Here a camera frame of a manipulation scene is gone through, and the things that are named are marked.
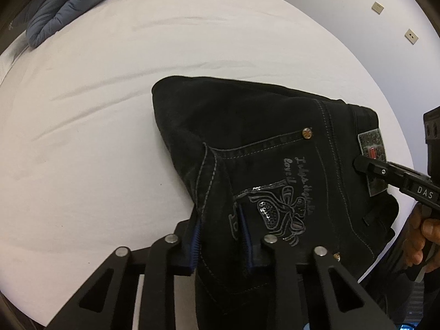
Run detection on black denim pants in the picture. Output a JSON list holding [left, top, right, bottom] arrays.
[[152, 76, 399, 329]]

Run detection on person's right hand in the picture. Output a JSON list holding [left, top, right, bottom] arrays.
[[403, 203, 439, 267]]

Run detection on dark grey headboard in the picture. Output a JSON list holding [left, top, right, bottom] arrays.
[[0, 0, 46, 56]]

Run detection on lower wall socket plate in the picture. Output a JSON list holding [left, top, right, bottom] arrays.
[[404, 28, 419, 45]]

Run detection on upper wall switch plate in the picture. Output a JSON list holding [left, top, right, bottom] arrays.
[[372, 2, 384, 14]]

